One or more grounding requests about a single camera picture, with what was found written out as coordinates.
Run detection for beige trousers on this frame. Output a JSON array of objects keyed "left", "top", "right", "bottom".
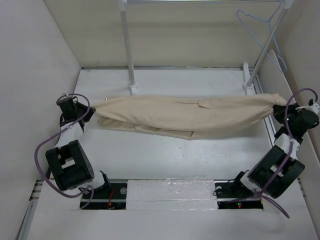
[{"left": 94, "top": 94, "right": 287, "bottom": 140}]

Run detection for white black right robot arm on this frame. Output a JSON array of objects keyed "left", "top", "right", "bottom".
[{"left": 247, "top": 101, "right": 320, "bottom": 199}]

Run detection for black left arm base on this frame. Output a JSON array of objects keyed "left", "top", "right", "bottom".
[{"left": 79, "top": 180, "right": 128, "bottom": 210}]

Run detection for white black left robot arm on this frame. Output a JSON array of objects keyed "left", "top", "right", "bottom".
[{"left": 45, "top": 94, "right": 113, "bottom": 199}]

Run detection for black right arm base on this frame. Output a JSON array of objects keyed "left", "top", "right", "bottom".
[{"left": 213, "top": 180, "right": 264, "bottom": 210}]

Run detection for white clothes rack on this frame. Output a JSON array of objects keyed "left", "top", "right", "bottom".
[{"left": 118, "top": 0, "right": 293, "bottom": 95}]

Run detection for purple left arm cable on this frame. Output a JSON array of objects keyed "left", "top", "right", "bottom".
[{"left": 34, "top": 93, "right": 95, "bottom": 209}]

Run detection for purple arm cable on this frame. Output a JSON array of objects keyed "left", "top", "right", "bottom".
[
  {"left": 219, "top": 87, "right": 320, "bottom": 220},
  {"left": 34, "top": 93, "right": 95, "bottom": 209}
]

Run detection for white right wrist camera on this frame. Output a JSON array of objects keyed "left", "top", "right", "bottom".
[{"left": 306, "top": 99, "right": 320, "bottom": 115}]

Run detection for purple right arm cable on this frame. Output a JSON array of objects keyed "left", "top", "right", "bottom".
[{"left": 219, "top": 87, "right": 320, "bottom": 220}]

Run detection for light blue wire hanger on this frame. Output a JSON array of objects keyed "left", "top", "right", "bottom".
[{"left": 236, "top": 0, "right": 290, "bottom": 73}]

